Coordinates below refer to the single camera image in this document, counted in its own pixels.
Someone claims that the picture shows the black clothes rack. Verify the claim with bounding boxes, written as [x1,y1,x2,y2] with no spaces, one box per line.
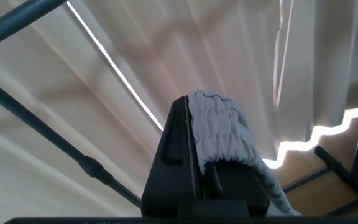
[0,0,358,217]

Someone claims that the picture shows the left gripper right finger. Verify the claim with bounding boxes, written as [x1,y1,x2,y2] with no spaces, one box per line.
[202,160,270,218]

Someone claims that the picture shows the beige curtain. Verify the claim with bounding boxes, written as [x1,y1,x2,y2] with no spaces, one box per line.
[0,0,358,218]

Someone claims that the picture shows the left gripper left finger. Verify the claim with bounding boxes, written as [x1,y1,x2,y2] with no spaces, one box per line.
[140,95,198,218]

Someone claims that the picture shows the pale grey shorts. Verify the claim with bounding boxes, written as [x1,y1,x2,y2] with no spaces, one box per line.
[187,89,303,217]

